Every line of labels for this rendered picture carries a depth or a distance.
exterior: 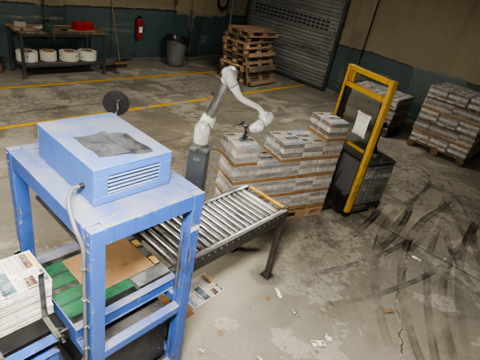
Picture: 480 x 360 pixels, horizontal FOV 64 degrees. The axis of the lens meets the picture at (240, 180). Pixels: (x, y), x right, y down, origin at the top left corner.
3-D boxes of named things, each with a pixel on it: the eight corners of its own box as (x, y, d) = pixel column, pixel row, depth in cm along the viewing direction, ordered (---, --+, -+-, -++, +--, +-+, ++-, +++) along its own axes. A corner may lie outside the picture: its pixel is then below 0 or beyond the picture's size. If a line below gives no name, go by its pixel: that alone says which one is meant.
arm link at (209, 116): (193, 132, 396) (196, 125, 415) (207, 139, 399) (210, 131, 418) (225, 65, 361) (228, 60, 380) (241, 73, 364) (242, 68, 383)
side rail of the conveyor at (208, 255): (281, 218, 362) (284, 208, 356) (286, 221, 359) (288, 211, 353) (166, 280, 269) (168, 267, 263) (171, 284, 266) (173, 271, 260)
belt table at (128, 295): (123, 236, 297) (123, 226, 293) (176, 286, 262) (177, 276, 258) (27, 275, 249) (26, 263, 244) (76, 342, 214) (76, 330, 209)
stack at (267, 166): (210, 211, 472) (220, 151, 432) (287, 200, 528) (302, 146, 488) (223, 230, 443) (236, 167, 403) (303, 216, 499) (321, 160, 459)
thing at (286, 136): (268, 131, 446) (268, 131, 445) (288, 131, 460) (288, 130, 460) (286, 146, 419) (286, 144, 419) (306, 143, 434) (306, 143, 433)
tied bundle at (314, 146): (283, 147, 473) (287, 130, 462) (302, 146, 487) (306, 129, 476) (301, 161, 445) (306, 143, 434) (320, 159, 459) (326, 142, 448)
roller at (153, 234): (148, 230, 302) (148, 225, 300) (187, 263, 277) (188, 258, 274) (143, 232, 298) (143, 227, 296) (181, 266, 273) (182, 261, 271)
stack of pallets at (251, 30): (245, 70, 1150) (253, 24, 1088) (271, 79, 1104) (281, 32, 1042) (216, 73, 1053) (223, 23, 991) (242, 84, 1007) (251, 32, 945)
